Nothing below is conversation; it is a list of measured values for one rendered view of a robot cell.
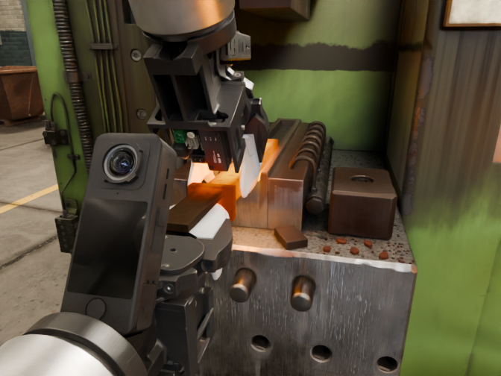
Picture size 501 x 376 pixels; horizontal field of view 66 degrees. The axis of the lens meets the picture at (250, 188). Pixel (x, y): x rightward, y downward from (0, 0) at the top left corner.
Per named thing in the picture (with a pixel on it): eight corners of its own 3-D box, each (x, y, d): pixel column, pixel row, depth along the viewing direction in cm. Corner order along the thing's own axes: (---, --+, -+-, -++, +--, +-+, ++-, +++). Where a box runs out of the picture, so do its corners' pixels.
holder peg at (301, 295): (311, 315, 46) (312, 296, 45) (288, 312, 47) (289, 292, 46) (314, 295, 50) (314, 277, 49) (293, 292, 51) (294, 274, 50)
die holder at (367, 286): (376, 514, 61) (419, 267, 45) (153, 459, 69) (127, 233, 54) (362, 300, 112) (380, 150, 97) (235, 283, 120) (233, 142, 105)
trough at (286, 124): (267, 182, 53) (268, 171, 52) (229, 179, 54) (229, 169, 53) (300, 124, 91) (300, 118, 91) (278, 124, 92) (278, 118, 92)
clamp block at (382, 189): (392, 242, 51) (398, 196, 49) (327, 235, 53) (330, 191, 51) (384, 207, 62) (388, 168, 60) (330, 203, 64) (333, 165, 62)
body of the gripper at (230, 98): (162, 173, 36) (114, 53, 27) (190, 115, 41) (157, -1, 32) (243, 179, 34) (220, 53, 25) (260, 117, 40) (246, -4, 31)
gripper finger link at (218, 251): (194, 232, 34) (142, 286, 26) (193, 213, 33) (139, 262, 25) (246, 239, 32) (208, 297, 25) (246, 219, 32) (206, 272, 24)
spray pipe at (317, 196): (323, 217, 53) (325, 197, 52) (303, 215, 53) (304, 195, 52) (332, 154, 84) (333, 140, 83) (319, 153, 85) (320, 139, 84)
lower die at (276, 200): (301, 232, 54) (303, 174, 51) (168, 218, 58) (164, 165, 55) (319, 155, 92) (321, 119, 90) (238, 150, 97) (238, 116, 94)
